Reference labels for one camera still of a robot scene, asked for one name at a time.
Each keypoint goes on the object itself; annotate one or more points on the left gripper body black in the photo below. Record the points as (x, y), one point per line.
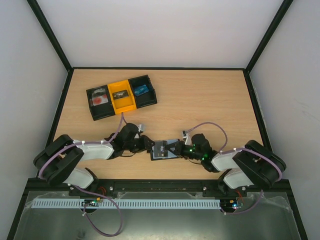
(138, 146)

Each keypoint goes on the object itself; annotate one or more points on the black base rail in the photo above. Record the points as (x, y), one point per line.
(112, 187)

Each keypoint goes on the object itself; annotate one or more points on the grey vip card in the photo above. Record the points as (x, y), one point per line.
(159, 151)

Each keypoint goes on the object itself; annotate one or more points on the black cage frame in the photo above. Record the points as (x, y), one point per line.
(280, 14)

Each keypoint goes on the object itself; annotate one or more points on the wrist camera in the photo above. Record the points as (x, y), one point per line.
(141, 129)
(186, 138)

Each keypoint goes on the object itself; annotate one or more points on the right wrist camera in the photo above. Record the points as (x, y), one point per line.
(186, 138)

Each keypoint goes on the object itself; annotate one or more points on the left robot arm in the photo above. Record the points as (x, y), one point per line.
(57, 163)

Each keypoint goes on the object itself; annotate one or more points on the yellow bin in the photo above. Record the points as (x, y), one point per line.
(125, 104)

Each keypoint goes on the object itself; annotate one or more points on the light blue cable duct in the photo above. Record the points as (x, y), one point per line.
(60, 203)

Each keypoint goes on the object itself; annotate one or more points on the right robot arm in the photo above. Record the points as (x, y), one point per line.
(249, 165)

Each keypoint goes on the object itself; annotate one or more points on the red white card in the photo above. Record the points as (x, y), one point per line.
(100, 96)

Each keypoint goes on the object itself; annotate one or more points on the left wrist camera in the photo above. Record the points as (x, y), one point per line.
(141, 129)

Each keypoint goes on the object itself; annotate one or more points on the black card holder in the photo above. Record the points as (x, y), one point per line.
(170, 155)

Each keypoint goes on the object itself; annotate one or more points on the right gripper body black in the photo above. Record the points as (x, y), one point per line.
(179, 148)

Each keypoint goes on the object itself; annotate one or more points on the dark picture card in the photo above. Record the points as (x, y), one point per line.
(120, 94)

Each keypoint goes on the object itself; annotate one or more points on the black bin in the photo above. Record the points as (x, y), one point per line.
(147, 99)
(101, 111)

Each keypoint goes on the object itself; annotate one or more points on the blue card in bin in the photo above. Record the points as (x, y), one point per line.
(140, 90)

